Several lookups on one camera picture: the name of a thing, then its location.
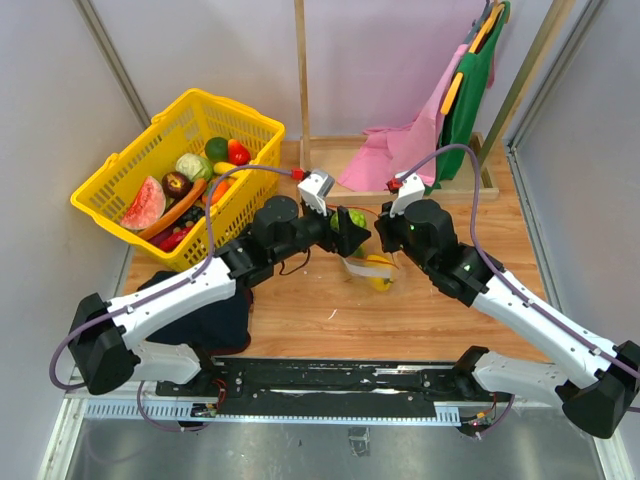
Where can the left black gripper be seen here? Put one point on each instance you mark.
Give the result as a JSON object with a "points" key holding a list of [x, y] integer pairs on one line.
{"points": [[350, 236]]}

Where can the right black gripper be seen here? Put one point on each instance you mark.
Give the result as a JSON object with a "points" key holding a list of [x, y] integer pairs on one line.
{"points": [[384, 224]]}

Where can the green custard apple toy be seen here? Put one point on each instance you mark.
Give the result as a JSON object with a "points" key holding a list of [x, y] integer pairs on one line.
{"points": [[357, 221]]}

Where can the yellow banana bunch toy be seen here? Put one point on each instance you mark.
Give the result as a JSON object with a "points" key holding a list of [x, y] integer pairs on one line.
{"points": [[383, 272]]}

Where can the clear zip top bag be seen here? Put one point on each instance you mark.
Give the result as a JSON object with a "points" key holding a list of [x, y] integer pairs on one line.
{"points": [[355, 267]]}

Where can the purple mangosteen toy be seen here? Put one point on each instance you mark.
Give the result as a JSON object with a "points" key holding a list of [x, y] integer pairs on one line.
{"points": [[176, 185]]}

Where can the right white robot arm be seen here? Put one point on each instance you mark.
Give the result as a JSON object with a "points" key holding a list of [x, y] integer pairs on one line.
{"points": [[591, 379]]}

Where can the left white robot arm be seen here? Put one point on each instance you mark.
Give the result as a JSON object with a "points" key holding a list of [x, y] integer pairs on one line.
{"points": [[109, 339]]}

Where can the pink garment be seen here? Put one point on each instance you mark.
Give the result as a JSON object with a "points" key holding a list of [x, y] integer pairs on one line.
{"points": [[391, 150]]}

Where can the green garment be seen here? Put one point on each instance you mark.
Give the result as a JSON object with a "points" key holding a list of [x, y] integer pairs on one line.
{"points": [[473, 75]]}

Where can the red bell pepper toy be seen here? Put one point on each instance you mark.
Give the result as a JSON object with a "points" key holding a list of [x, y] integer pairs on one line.
{"points": [[237, 153]]}

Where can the orange bell pepper toy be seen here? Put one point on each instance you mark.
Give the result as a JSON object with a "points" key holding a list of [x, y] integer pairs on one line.
{"points": [[219, 192]]}

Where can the black grape bunch toy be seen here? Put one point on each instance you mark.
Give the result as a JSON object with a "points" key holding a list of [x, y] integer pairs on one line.
{"points": [[192, 215]]}

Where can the yellow plastic shopping basket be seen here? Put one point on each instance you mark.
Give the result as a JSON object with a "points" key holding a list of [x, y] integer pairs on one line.
{"points": [[184, 127]]}

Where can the dark navy folded cloth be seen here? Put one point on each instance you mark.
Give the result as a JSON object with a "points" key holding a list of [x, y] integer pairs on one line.
{"points": [[220, 328]]}

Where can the green lime toy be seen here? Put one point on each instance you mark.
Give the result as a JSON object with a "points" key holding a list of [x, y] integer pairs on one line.
{"points": [[216, 149]]}

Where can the orange carrot toy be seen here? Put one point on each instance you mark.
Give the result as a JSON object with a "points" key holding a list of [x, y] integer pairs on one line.
{"points": [[176, 211]]}

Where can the green cabbage toy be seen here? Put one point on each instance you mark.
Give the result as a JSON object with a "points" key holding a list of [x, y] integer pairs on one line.
{"points": [[195, 167]]}

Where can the red chili pepper toy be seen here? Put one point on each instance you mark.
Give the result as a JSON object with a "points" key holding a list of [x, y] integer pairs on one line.
{"points": [[169, 239]]}

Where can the watermelon slice toy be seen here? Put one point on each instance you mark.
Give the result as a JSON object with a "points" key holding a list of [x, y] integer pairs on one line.
{"points": [[147, 207]]}

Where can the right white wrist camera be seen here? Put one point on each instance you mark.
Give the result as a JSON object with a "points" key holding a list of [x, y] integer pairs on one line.
{"points": [[408, 191]]}

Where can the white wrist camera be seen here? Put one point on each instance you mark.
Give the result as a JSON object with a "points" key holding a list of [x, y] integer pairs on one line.
{"points": [[408, 191], [313, 188]]}

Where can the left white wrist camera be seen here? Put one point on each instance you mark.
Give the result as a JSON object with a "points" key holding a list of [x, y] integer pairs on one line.
{"points": [[313, 188]]}

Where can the left wooden rack post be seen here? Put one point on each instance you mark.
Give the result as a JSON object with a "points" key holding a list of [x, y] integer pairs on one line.
{"points": [[305, 143]]}

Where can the wooden rack post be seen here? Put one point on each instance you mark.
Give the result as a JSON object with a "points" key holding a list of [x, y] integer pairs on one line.
{"points": [[305, 143], [554, 20]]}

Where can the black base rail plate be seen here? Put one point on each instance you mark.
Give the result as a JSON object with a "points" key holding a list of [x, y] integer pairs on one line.
{"points": [[331, 389]]}

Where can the right wooden rack post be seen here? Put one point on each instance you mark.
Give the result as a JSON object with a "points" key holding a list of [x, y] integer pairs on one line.
{"points": [[554, 20]]}

